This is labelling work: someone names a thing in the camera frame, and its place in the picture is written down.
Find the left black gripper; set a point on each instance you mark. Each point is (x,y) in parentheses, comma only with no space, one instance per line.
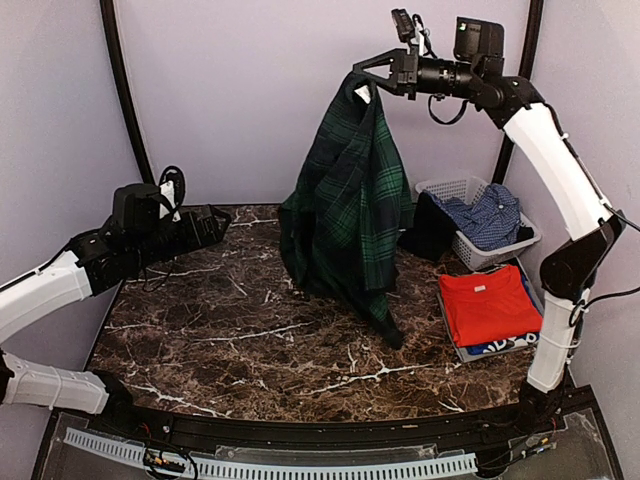
(196,239)

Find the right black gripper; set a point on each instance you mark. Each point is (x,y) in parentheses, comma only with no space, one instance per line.
(405,68)

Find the dark green plaid garment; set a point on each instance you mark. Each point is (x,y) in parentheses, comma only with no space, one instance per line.
(339,227)

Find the red t-shirt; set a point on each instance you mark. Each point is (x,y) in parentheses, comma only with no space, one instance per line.
(487,305)

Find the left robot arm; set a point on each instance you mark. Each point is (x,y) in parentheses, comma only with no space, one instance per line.
(90,264)

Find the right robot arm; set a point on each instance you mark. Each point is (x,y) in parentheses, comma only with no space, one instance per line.
(591,223)

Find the white laundry basket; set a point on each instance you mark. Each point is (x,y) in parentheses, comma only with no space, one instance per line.
(469,189)

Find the black garment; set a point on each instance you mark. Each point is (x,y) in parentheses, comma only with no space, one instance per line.
(432,232)

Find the blue checkered shirt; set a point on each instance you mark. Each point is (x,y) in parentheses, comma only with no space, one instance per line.
(492,222)

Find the grey folded garment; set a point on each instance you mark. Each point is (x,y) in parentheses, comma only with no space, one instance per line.
(470,355)

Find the blue printed t-shirt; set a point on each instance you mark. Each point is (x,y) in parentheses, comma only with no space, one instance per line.
(519,341)

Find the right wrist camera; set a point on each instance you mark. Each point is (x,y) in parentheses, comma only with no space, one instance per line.
(477,38)

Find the left black frame post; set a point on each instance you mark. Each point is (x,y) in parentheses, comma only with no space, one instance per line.
(123,90)

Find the white slotted cable duct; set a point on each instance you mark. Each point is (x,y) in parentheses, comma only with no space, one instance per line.
(254,463)

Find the black front rail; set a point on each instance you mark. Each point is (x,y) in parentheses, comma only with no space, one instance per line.
(484,428)

